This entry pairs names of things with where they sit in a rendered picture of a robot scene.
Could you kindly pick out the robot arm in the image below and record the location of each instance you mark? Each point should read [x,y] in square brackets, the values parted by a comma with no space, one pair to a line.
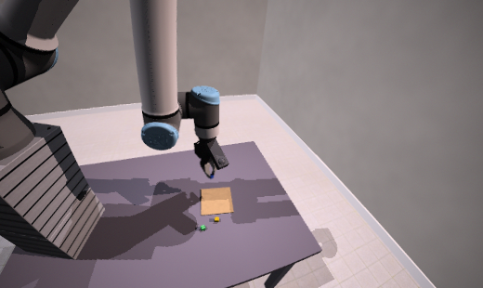
[32,26]

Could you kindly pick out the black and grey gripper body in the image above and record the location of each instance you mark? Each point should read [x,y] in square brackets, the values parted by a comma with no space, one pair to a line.
[199,145]

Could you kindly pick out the peach square mat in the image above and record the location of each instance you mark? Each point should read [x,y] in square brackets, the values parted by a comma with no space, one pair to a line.
[216,201]

